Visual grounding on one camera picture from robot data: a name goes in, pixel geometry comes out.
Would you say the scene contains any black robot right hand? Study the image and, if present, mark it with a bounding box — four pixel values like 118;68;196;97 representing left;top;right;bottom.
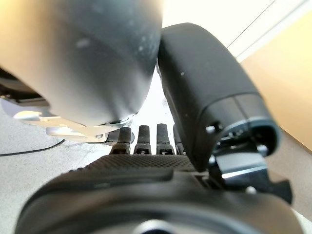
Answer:
14;22;305;234

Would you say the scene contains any thin black floor cable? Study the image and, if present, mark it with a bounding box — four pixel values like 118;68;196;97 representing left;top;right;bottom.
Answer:
0;138;65;157

